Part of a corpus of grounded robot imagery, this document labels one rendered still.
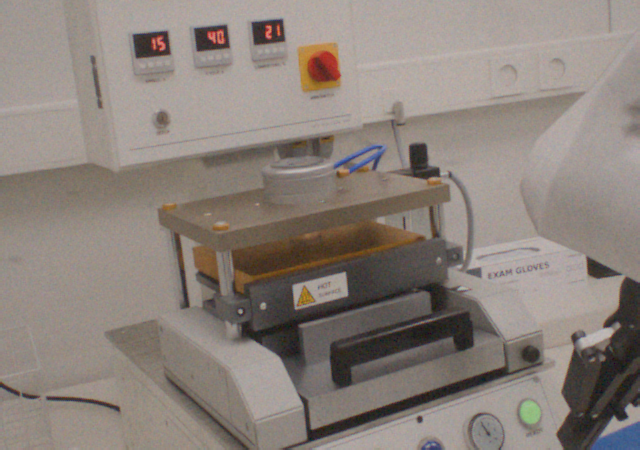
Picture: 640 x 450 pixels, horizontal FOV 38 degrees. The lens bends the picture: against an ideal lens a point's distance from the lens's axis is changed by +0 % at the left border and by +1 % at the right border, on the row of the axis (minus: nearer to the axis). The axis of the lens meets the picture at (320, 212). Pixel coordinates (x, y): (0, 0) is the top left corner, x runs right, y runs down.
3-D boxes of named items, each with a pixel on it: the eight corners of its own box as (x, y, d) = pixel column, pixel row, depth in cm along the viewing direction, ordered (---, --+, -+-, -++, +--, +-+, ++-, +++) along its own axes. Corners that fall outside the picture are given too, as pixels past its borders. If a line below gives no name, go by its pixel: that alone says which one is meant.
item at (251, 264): (196, 281, 106) (185, 199, 104) (361, 242, 115) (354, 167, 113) (258, 316, 91) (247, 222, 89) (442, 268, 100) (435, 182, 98)
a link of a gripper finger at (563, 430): (606, 418, 82) (599, 419, 82) (576, 460, 86) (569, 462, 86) (590, 390, 84) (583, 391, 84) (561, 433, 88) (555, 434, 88)
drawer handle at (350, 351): (331, 381, 85) (326, 340, 84) (462, 341, 92) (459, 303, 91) (341, 388, 83) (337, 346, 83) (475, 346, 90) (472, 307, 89)
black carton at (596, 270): (580, 271, 170) (578, 234, 168) (625, 264, 171) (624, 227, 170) (596, 279, 164) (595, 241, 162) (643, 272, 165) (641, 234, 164)
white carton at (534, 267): (436, 294, 165) (433, 254, 163) (550, 272, 171) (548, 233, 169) (467, 313, 153) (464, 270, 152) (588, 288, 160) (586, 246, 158)
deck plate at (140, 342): (104, 337, 120) (103, 330, 120) (337, 278, 135) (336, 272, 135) (248, 472, 80) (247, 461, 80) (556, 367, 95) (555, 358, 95)
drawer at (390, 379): (194, 350, 108) (186, 287, 107) (356, 307, 118) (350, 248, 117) (312, 439, 83) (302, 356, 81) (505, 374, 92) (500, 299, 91)
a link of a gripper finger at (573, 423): (603, 401, 81) (574, 405, 80) (581, 433, 84) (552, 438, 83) (595, 387, 82) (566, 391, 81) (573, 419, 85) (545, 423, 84)
